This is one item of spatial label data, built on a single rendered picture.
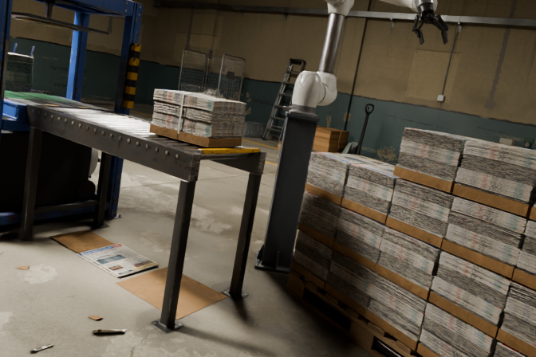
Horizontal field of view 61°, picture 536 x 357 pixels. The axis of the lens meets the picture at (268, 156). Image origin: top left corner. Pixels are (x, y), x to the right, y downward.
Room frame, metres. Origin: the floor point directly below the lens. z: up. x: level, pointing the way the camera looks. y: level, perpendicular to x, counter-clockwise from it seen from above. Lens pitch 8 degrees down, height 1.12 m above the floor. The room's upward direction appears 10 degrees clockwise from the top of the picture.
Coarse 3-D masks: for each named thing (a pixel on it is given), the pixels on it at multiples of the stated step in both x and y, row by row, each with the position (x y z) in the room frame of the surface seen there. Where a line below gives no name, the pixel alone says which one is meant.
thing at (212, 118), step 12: (192, 96) 2.15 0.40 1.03; (192, 108) 2.14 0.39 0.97; (204, 108) 2.10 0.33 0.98; (216, 108) 2.11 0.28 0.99; (228, 108) 2.19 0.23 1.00; (240, 108) 2.29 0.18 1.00; (192, 120) 2.14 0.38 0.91; (204, 120) 2.10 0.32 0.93; (216, 120) 2.11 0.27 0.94; (228, 120) 2.20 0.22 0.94; (240, 120) 2.29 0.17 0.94; (192, 132) 2.13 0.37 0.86; (204, 132) 2.10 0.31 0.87; (216, 132) 2.12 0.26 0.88; (228, 132) 2.21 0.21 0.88; (240, 132) 2.31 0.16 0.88
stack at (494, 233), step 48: (336, 192) 2.28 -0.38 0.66; (384, 192) 2.05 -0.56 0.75; (432, 192) 1.86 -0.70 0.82; (336, 240) 2.23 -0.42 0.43; (384, 240) 1.99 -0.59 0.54; (480, 240) 1.66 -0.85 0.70; (288, 288) 2.46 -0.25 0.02; (336, 288) 2.18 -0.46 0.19; (384, 288) 1.95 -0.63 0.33; (432, 288) 1.77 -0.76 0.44; (480, 288) 1.63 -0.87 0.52; (384, 336) 1.92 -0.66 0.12; (432, 336) 1.74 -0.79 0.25; (480, 336) 1.59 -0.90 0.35
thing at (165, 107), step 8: (160, 96) 2.23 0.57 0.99; (168, 96) 2.21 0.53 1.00; (176, 96) 2.19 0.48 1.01; (208, 96) 2.40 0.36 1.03; (160, 104) 2.24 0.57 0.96; (168, 104) 2.21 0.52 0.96; (176, 104) 2.19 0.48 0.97; (160, 112) 2.24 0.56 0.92; (168, 112) 2.21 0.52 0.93; (152, 120) 2.26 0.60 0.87; (160, 120) 2.24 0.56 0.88; (168, 120) 2.21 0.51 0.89
